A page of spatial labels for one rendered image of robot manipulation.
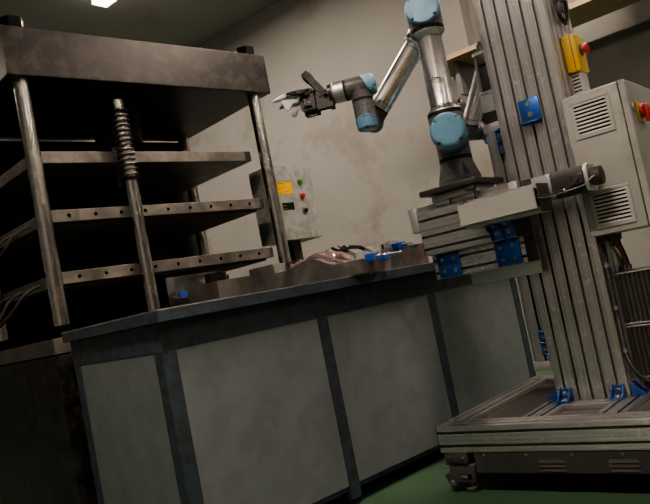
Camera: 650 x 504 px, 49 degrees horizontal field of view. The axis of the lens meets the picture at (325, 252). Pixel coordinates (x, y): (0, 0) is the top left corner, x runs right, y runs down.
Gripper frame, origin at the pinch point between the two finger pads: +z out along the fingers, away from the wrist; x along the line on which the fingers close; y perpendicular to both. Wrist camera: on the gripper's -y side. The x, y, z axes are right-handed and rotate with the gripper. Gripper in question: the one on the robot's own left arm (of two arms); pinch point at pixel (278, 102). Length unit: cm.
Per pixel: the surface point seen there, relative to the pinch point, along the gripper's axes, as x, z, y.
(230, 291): 1, 29, 63
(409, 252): 64, -28, 52
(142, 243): 36, 79, 29
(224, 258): 76, 59, 34
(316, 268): 28, 3, 57
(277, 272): 34, 21, 54
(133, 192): 33, 79, 7
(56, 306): 3, 100, 55
